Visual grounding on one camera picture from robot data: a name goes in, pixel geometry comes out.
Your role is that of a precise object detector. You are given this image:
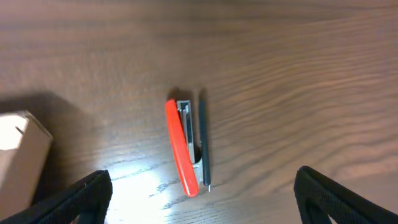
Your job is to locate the open cardboard box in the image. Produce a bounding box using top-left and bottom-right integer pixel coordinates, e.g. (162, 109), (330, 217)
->
(1, 111), (53, 219)

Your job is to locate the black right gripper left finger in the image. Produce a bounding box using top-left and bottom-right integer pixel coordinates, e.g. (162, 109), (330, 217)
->
(1, 170), (113, 224)

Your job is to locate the red black stapler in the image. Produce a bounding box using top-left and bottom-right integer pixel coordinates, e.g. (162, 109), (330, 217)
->
(165, 99), (211, 197)

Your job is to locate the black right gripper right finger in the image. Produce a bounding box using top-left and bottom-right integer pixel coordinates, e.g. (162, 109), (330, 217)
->
(294, 166), (397, 224)

